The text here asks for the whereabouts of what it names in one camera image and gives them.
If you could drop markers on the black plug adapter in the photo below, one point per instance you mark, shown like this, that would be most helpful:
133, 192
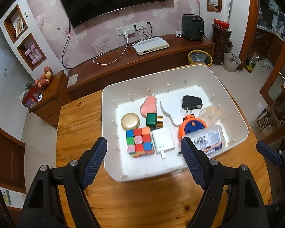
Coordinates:
192, 102

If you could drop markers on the red tissue box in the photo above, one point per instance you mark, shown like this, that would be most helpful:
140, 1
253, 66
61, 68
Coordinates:
30, 99

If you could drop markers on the white power bank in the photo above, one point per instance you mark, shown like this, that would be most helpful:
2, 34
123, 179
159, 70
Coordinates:
163, 140

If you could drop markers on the white charger plug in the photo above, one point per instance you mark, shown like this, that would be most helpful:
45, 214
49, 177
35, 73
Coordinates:
126, 33

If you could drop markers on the small white figurine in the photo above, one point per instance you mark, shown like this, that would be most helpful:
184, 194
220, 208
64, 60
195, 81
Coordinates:
178, 33

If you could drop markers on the cooking oil bottle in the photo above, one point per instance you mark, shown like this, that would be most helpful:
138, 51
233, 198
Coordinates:
251, 63

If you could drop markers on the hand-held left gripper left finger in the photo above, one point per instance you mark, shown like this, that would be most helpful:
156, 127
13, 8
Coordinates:
95, 163

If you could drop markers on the pink dumbbells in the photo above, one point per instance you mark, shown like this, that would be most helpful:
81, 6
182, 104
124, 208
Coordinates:
33, 53

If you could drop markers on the small white card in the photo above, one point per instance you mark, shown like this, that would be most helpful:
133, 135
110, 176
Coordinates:
40, 97

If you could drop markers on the long wooden television cabinet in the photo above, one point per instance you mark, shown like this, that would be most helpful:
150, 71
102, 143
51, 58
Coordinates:
133, 68

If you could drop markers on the black air fryer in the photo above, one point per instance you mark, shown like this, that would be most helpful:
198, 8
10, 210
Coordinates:
192, 27

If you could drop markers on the colourful puzzle cube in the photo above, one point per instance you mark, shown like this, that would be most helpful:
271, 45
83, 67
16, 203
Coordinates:
140, 141

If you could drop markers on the small clear plastic box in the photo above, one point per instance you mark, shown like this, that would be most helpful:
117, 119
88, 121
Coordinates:
210, 118

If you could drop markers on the orange round tape measure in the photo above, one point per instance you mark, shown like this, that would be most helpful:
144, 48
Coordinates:
192, 127

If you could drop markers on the white bucket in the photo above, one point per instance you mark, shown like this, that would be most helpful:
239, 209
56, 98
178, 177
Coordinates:
231, 64

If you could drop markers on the clear box with barcode label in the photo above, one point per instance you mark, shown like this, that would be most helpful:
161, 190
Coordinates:
209, 142

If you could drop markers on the pile of peaches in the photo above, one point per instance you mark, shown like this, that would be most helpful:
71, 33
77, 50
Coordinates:
44, 77

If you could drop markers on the colourful wall sticker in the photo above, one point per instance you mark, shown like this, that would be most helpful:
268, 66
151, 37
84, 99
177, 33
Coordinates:
6, 196

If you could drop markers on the wooden side cabinet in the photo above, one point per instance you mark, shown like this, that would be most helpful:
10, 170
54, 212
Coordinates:
49, 106

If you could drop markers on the cardboard box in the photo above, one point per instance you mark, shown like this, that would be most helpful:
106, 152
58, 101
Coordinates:
263, 121

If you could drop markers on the white plastic storage bin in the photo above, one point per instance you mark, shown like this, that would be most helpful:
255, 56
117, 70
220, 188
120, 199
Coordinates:
137, 168

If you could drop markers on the white curved plastic piece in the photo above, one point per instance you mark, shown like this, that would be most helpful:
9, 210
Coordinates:
173, 110

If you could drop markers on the framed picture in niche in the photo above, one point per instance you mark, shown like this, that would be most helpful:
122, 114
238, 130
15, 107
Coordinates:
19, 26

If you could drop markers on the black flat television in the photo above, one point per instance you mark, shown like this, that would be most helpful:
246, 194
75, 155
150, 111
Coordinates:
114, 0

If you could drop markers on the white wall socket strip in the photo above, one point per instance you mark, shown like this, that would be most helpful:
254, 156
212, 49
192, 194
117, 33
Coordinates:
139, 26

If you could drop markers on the white paper sheet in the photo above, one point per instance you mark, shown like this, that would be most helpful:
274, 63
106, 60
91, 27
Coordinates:
72, 80

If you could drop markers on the long thin stick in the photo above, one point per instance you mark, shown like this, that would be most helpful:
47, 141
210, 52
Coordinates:
230, 2

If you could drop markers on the small bottle in niche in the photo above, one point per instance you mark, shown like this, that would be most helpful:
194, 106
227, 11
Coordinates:
215, 0

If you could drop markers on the green bottle with gold cap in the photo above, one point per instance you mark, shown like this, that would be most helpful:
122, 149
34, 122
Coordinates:
153, 121

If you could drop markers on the round gold compact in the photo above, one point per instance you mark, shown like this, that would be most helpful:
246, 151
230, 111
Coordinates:
130, 121

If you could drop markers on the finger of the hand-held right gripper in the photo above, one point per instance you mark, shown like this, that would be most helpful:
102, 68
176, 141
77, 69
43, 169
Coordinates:
268, 152

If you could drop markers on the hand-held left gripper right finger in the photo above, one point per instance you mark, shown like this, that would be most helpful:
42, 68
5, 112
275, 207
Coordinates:
194, 166

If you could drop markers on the wooden door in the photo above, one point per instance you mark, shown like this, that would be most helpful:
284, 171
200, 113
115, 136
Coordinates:
7, 156

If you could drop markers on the yellow-rimmed trash bin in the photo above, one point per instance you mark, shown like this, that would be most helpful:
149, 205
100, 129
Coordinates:
200, 58

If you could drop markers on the white set-top box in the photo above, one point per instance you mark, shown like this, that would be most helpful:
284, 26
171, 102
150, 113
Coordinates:
150, 45

